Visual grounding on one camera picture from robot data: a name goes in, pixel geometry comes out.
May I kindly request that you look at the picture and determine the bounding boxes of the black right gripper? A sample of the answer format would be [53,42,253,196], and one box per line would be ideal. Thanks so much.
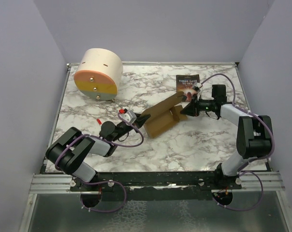
[180,93,215,117]

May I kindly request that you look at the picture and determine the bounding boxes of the brown cardboard box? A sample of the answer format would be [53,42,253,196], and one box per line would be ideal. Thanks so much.
[141,91,188,138]

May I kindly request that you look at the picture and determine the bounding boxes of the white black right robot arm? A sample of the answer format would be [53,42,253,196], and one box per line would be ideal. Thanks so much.
[180,82,274,189]

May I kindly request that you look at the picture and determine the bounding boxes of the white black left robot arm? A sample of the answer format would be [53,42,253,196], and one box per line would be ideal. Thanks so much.
[45,109,150,191]

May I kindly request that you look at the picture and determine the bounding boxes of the dark book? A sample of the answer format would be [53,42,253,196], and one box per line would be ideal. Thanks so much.
[176,74,200,102]

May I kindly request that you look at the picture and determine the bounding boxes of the cream cylindrical container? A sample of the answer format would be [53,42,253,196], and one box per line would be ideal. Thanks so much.
[73,48,123,101]

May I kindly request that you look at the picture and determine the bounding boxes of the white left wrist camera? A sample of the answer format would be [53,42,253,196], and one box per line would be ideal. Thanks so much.
[118,109,137,124]

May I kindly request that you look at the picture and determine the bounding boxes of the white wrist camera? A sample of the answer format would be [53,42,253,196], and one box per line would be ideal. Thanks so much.
[192,82,203,96]
[118,109,137,124]

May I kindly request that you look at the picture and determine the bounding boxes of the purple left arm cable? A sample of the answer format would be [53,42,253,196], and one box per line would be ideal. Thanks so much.
[54,113,145,213]

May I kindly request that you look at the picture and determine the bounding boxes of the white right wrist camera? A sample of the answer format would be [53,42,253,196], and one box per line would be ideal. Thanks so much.
[192,82,203,96]

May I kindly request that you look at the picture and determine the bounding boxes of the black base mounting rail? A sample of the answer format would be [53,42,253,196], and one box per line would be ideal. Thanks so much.
[39,166,243,201]

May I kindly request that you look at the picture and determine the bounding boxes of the aluminium frame rail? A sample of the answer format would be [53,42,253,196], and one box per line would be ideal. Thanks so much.
[29,174,72,194]

